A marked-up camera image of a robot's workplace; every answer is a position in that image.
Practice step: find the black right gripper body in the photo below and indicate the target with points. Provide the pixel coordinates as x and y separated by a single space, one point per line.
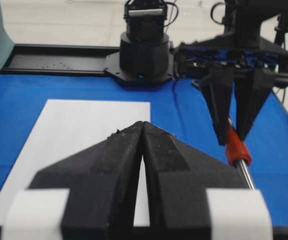
192 60

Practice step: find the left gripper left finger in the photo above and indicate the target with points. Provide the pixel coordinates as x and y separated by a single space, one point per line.
90 195

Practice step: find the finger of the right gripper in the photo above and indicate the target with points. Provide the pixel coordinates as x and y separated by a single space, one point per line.
251 91
216 87

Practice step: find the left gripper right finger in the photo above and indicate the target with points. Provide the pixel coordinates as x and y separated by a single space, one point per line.
193 196

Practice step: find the red-handled soldering iron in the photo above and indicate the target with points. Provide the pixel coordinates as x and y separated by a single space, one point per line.
237 154

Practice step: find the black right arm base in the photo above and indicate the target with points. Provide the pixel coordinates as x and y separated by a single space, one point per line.
144 56

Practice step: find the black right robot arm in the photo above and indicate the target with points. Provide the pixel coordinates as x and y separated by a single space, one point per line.
247 21

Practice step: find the blue table cloth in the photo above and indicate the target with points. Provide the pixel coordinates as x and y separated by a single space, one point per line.
176 107

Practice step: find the white foam board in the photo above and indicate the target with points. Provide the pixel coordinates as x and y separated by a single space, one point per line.
65 127

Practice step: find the black mounting rail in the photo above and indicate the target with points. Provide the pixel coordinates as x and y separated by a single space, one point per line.
57 60

